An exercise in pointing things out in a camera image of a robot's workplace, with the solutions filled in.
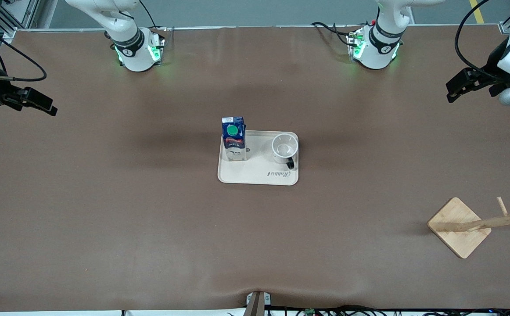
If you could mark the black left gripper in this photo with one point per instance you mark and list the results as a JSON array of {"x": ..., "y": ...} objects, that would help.
[{"x": 494, "y": 62}]

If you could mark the blue milk carton green cap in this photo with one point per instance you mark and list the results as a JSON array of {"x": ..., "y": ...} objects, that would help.
[{"x": 234, "y": 145}]

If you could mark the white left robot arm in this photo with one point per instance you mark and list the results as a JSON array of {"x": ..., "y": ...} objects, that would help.
[{"x": 380, "y": 48}]

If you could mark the wooden cup stand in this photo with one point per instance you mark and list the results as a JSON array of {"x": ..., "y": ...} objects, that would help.
[{"x": 454, "y": 237}]

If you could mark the cream rectangular plastic tray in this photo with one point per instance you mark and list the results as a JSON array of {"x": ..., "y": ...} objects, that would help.
[{"x": 259, "y": 175}]

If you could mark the yellow floor tape strip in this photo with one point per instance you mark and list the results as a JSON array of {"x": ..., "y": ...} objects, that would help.
[{"x": 478, "y": 13}]

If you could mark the brown table cover mat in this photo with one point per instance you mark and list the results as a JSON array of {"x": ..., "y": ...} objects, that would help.
[{"x": 149, "y": 219}]

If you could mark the small green circuit board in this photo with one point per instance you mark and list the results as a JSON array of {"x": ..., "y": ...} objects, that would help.
[{"x": 310, "y": 312}]

